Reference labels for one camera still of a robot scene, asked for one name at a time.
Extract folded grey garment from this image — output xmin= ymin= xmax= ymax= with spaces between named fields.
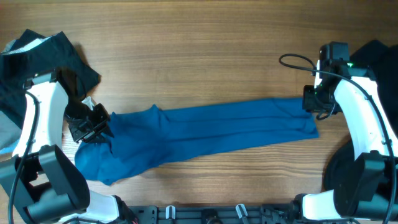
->
xmin=1 ymin=112 xmax=22 ymax=149

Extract right black camera cable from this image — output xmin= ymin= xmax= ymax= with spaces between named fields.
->
xmin=278 ymin=53 xmax=398 ymax=224

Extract blue polo shirt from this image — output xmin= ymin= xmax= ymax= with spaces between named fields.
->
xmin=75 ymin=98 xmax=319 ymax=185

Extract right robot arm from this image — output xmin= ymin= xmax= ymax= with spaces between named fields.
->
xmin=285 ymin=42 xmax=397 ymax=223

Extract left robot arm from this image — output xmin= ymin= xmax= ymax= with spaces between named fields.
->
xmin=1 ymin=68 xmax=134 ymax=223

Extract folded blue jeans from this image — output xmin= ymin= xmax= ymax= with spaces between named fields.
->
xmin=0 ymin=146 xmax=15 ymax=155

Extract folded black garment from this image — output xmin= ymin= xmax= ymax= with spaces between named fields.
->
xmin=1 ymin=29 xmax=100 ymax=129

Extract black garment pile right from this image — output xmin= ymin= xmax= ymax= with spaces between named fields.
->
xmin=323 ymin=39 xmax=397 ymax=190

